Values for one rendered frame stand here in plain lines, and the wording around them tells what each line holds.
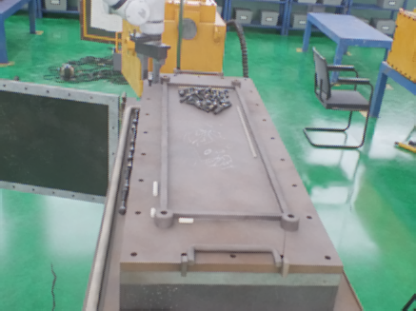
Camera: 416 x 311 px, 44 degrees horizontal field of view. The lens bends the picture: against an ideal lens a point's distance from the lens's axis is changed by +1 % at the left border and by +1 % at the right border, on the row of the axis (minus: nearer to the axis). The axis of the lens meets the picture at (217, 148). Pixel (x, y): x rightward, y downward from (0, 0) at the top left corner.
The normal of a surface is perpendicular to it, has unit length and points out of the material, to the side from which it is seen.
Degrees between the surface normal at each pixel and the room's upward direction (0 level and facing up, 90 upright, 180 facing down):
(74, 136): 90
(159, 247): 0
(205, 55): 90
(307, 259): 0
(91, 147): 90
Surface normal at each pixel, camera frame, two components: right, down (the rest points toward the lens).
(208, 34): 0.12, 0.43
